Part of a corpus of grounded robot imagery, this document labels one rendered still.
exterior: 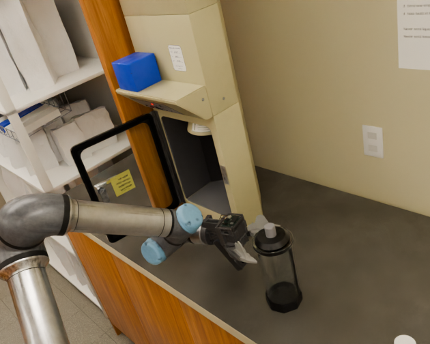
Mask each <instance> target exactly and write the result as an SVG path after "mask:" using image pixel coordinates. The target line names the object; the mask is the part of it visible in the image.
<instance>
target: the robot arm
mask: <svg viewBox="0 0 430 344"><path fill-rule="evenodd" d="M237 215H239V216H237ZM221 216H223V217H222V218H221V217H220V218H221V219H213V218H212V215H207V216H206V217H205V219H203V216H202V213H201V211H200V209H199V208H198V207H197V206H195V205H193V204H191V203H185V204H183V205H181V206H179V207H178V208H177V209H176V210H173V209H165V208H158V207H144V206H137V205H124V204H116V203H103V202H96V201H82V200H75V199H72V198H71V197H70V196H69V195H65V194H57V193H35V194H28V195H23V196H19V197H16V198H14V199H12V200H10V201H8V202H7V203H6V204H5V205H4V206H3V207H2V208H1V209H0V279H1V280H3V281H6V282H7V283H8V287H9V290H10V294H11V297H12V301H13V304H14V308H15V311H16V315H17V318H18V322H19V324H20V329H21V332H22V334H23V338H24V341H25V344H70V342H69V339H68V336H67V333H66V329H65V327H64V324H63V321H62V318H61V315H60V312H59V309H58V306H57V303H56V299H55V296H54V293H53V290H52V287H51V284H50V281H49V279H48V275H47V273H46V267H47V265H48V263H49V261H50V259H49V256H48V253H47V250H46V247H45V245H44V239H45V238H47V237H50V236H54V235H56V236H64V235H66V234H67V233H68V232H77V233H101V234H114V235H138V236H151V238H148V239H147V240H146V241H145V242H144V243H143V244H142V246H141V252H142V255H143V257H144V258H145V259H146V261H147V262H149V263H150V264H152V265H158V264H160V263H162V262H163V261H165V260H166V259H167V258H168V257H169V256H170V255H172V254H173V253H174V252H175V251H176V250H177V249H179V248H180V247H181V246H183V245H184V244H185V243H187V242H188V243H193V244H202V245H213V244H214V245H215V246H216V247H217V248H218V249H219V251H220V252H221V253H222V254H223V255H224V256H225V257H226V258H227V259H228V260H229V262H230V263H231V264H232V265H233V266H234V268H235V269H236V270H237V271H240V270H243V269H244V267H245V265H246V264H247V263H258V261H257V260H256V259H255V258H254V257H251V256H250V254H249V253H247V252H246V250H245V248H244V245H245V243H247V242H248V241H249V238H248V237H247V236H252V237H253V236H254V235H255V234H256V233H257V232H258V231H260V230H262V229H264V226H265V225H266V224H267V223H269V222H268V221H267V220H266V218H265V216H264V215H262V214H260V215H258V216H257V217H256V221H255V222H254V223H253V224H250V225H249V226H247V224H246V220H244V216H243V214H235V213H227V214H223V215H221Z"/></svg>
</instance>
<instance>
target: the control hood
mask: <svg viewBox="0 0 430 344"><path fill-rule="evenodd" d="M116 92H117V94H120V95H122V96H124V97H126V98H128V99H131V98H134V99H138V100H144V101H148V102H154V103H158V104H163V105H165V106H167V107H170V108H172V109H174V110H176V111H178V112H180V113H182V114H184V115H187V116H191V117H196V118H199V119H205V120H207V119H209V118H211V117H212V111H211V108H210V103H209V100H208V96H207V91H206V88H205V86H204V85H195V84H190V83H181V82H175V81H166V80H161V81H159V82H157V83H155V84H153V85H151V86H149V87H147V88H145V89H143V90H141V91H139V92H134V91H128V90H123V89H120V88H118V89H116ZM131 100H133V99H131ZM133 101H135V100H133ZM135 102H137V101H135ZM137 103H139V102H137ZM139 104H141V103H139ZM142 105H143V106H145V105H144V104H142ZM147 107H148V106H147Z"/></svg>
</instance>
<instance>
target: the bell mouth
mask: <svg viewBox="0 0 430 344"><path fill-rule="evenodd" d="M187 130H188V132H189V133H191V134H193V135H197V136H206V135H211V134H212V133H211V131H210V129H209V128H208V127H207V126H202V125H199V124H194V123H190V122H188V128H187Z"/></svg>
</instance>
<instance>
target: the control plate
mask: <svg viewBox="0 0 430 344"><path fill-rule="evenodd" d="M131 99H133V100H135V101H137V102H139V103H141V104H144V105H147V106H148V107H150V106H154V109H157V108H156V107H155V106H157V107H158V108H160V110H162V109H163V110H164V111H167V109H168V111H169V112H171V111H173V112H172V113H178V114H182V113H180V112H178V111H176V110H174V109H172V108H170V107H167V106H165V105H163V104H158V103H154V102H148V101H144V100H138V99H134V98H131ZM159 105H160V106H159ZM150 108H151V107H150ZM161 108H162V109H161ZM182 115H183V114H182Z"/></svg>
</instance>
